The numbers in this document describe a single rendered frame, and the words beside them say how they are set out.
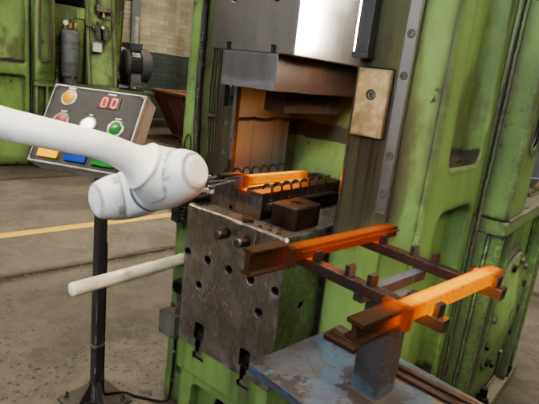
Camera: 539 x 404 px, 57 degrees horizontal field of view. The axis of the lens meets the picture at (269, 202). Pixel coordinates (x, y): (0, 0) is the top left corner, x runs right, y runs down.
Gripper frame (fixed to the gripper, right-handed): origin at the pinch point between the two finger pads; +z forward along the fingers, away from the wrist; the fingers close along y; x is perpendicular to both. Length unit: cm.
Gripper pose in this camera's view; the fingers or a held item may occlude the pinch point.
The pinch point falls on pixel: (230, 180)
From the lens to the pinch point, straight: 136.3
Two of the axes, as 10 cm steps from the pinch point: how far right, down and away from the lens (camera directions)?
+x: 1.1, -9.6, -2.6
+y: 7.6, 2.5, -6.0
